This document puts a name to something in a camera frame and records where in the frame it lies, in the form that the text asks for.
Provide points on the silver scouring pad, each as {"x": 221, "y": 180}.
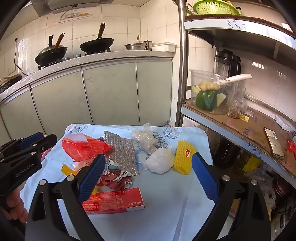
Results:
{"x": 120, "y": 150}

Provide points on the metal shelf rack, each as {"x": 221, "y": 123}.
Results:
{"x": 185, "y": 69}

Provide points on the printed paper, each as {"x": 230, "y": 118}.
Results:
{"x": 115, "y": 178}

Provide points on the black wok with spatula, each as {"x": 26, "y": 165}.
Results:
{"x": 50, "y": 54}

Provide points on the dark oil bottle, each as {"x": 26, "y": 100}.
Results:
{"x": 225, "y": 153}

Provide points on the yellow foam fruit net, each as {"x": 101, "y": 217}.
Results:
{"x": 182, "y": 162}

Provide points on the white plastic tray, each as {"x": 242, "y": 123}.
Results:
{"x": 164, "y": 47}

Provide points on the white radish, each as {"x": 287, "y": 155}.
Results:
{"x": 238, "y": 78}

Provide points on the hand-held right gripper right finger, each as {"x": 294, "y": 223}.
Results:
{"x": 204, "y": 178}

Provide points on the white and red plastic bag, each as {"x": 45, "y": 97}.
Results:
{"x": 189, "y": 121}

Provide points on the ginger root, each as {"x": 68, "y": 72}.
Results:
{"x": 208, "y": 86}

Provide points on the red plastic packet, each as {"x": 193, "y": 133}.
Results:
{"x": 81, "y": 148}

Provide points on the grey kitchen cabinet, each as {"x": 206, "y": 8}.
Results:
{"x": 108, "y": 92}

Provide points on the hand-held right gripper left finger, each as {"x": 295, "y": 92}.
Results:
{"x": 91, "y": 178}

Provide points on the small steel pot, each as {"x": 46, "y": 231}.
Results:
{"x": 148, "y": 44}

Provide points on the clear bag with brown contents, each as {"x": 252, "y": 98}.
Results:
{"x": 235, "y": 109}

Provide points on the clear plastic container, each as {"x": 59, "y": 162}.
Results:
{"x": 208, "y": 75}

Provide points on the range hood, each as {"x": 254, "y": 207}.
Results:
{"x": 69, "y": 4}

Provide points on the crumpled plastic bags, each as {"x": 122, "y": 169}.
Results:
{"x": 266, "y": 187}

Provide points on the clear plastic wrap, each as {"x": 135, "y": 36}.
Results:
{"x": 144, "y": 139}

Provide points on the pale cabbage piece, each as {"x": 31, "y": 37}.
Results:
{"x": 221, "y": 97}

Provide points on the yellow wrapper scrap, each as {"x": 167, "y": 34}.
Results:
{"x": 67, "y": 170}

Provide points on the yellow label bottle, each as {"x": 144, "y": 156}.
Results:
{"x": 249, "y": 163}

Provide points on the red medicine box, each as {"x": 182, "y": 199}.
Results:
{"x": 120, "y": 200}

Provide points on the light blue floral cloth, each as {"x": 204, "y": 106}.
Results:
{"x": 161, "y": 197}

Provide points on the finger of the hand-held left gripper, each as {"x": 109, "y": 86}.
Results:
{"x": 46, "y": 141}
{"x": 30, "y": 139}

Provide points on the silver flat rectangular object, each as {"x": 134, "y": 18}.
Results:
{"x": 274, "y": 142}

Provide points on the steel basin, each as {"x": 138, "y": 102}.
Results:
{"x": 135, "y": 47}

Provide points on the black blender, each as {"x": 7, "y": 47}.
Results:
{"x": 231, "y": 62}

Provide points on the gas stove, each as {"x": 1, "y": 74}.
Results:
{"x": 78, "y": 55}

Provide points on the brown cardboard sheet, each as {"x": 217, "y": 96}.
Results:
{"x": 249, "y": 129}

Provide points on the green plastic basket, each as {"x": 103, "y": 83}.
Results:
{"x": 215, "y": 8}

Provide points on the person's left hand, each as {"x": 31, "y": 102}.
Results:
{"x": 15, "y": 205}

